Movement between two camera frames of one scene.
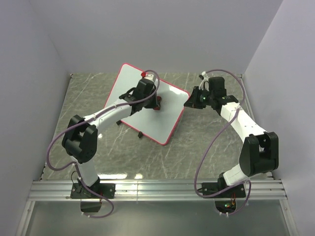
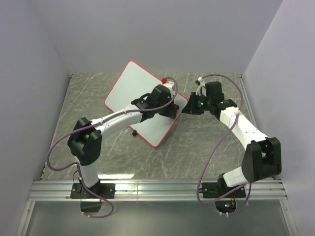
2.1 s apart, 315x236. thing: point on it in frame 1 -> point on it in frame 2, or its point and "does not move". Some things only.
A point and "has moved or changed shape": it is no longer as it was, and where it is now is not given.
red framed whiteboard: [157, 125] has moved or changed shape
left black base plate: [79, 191] does not move
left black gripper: [153, 104] -> [169, 112]
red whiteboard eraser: [159, 99] has moved or changed shape
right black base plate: [238, 191] does not move
